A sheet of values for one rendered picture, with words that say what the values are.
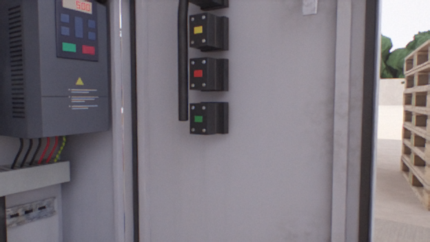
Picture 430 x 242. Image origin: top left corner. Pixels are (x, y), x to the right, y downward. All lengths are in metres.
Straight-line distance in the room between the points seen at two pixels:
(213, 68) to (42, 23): 0.25
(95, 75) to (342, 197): 0.41
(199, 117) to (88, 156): 0.31
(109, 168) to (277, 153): 0.32
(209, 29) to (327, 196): 0.26
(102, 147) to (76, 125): 0.10
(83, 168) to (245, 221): 0.35
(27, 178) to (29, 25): 0.26
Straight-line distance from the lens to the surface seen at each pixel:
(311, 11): 0.40
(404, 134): 3.26
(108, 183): 0.64
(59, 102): 0.54
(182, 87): 0.45
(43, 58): 0.53
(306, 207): 0.45
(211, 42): 0.44
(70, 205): 0.76
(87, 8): 0.58
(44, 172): 0.66
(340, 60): 0.41
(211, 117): 0.43
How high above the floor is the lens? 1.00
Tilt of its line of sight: 4 degrees down
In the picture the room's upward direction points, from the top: straight up
